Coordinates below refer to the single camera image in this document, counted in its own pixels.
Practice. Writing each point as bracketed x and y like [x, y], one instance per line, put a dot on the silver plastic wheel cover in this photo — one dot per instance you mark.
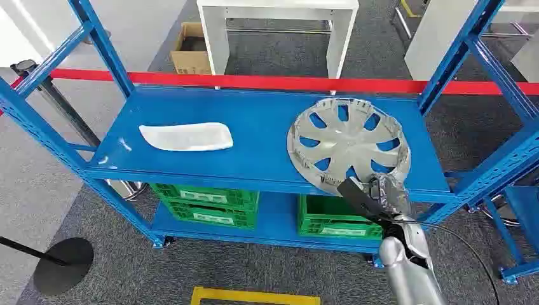
[349, 145]

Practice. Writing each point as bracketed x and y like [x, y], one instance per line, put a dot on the open cardboard box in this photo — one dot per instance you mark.
[189, 61]

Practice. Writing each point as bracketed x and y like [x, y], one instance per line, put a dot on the white table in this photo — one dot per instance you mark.
[438, 33]
[337, 38]

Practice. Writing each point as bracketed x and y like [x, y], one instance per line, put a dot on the green plastic crate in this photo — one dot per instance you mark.
[210, 216]
[332, 219]
[206, 194]

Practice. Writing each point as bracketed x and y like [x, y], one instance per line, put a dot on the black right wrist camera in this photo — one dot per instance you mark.
[358, 198]

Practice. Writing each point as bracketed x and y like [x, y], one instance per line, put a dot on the red barrier belt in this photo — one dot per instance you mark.
[273, 82]

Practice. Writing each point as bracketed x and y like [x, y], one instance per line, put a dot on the blue steel shelf rack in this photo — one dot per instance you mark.
[526, 210]
[252, 126]

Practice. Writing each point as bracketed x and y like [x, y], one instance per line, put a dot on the yellow floor tape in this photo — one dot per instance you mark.
[252, 296]

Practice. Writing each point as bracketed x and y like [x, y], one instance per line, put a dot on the white plastic trim part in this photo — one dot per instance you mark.
[185, 136]

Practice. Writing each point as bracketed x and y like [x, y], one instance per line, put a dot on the black stanchion base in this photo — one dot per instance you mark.
[63, 269]

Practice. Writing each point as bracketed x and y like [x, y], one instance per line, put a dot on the steel stanchion post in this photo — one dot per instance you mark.
[67, 111]

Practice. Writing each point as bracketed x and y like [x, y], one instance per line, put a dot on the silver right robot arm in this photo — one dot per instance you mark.
[406, 269]

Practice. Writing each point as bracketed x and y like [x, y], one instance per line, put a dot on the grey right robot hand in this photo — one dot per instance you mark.
[393, 193]

